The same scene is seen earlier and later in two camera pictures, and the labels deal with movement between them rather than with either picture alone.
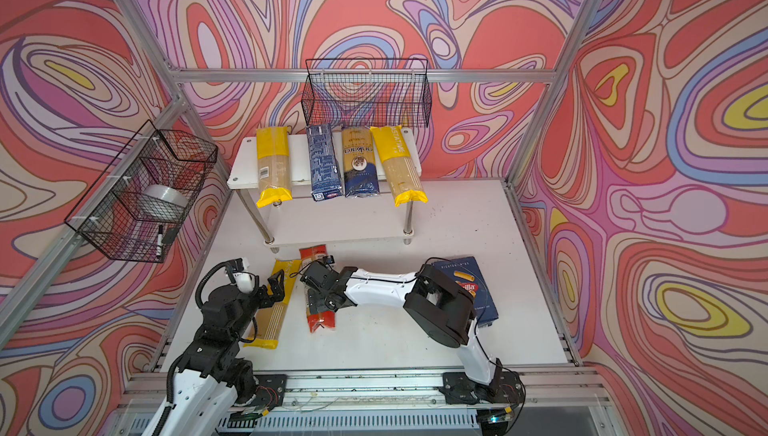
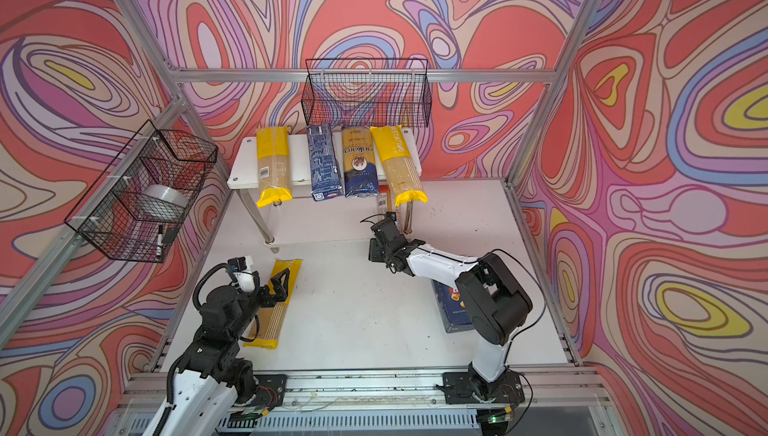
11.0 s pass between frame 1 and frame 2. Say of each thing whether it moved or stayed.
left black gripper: stayed
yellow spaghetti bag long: stayed
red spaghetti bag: moved
